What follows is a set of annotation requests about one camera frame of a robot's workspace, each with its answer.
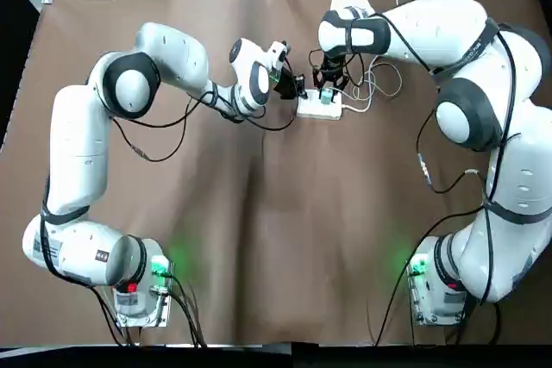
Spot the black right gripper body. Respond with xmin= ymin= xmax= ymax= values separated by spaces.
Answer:
xmin=317 ymin=53 xmax=347 ymax=77

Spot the black foot cable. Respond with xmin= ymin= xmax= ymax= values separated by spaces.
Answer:
xmin=92 ymin=271 xmax=208 ymax=348
xmin=374 ymin=208 xmax=504 ymax=347

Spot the white power strip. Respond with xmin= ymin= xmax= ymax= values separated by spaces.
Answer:
xmin=295 ymin=90 xmax=345 ymax=122

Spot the black left foot cable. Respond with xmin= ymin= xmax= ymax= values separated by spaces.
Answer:
xmin=92 ymin=271 xmax=208 ymax=348

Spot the thin white charger cable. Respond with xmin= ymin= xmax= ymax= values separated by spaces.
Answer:
xmin=351 ymin=61 xmax=405 ymax=101

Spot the thick white power strip cable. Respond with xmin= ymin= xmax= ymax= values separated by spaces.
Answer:
xmin=342 ymin=0 xmax=405 ymax=114

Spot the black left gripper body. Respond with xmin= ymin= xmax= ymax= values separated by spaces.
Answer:
xmin=272 ymin=69 xmax=303 ymax=101

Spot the black right foot cable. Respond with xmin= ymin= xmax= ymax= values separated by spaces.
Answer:
xmin=374 ymin=208 xmax=504 ymax=347

